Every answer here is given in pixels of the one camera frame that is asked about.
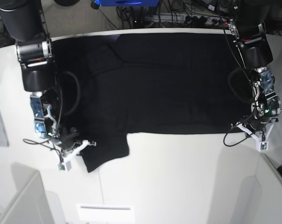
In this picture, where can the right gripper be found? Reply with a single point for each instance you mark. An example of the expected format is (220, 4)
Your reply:
(67, 138)

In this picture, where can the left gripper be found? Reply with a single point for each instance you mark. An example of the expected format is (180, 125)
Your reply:
(258, 124)

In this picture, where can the black T-shirt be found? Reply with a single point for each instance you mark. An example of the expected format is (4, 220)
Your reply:
(175, 83)

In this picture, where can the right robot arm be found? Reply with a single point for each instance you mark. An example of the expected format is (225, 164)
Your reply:
(25, 22)

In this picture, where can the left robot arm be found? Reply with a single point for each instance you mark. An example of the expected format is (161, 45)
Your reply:
(247, 25)

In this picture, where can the white partition panel right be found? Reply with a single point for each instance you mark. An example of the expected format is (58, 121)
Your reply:
(260, 197)

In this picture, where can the white partition panel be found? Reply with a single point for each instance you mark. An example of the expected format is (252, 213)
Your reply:
(260, 197)
(32, 204)

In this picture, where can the white partition panel left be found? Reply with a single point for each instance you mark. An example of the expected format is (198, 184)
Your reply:
(32, 204)

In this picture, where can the white power strip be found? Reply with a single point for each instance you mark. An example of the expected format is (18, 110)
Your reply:
(193, 20)

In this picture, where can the blue box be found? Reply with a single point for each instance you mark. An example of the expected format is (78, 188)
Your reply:
(130, 3)

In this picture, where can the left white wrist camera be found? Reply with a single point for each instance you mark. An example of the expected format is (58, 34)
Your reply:
(261, 138)

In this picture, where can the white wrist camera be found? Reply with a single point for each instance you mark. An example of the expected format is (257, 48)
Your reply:
(68, 155)
(261, 138)

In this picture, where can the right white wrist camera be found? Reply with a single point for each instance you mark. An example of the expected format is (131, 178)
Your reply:
(68, 155)

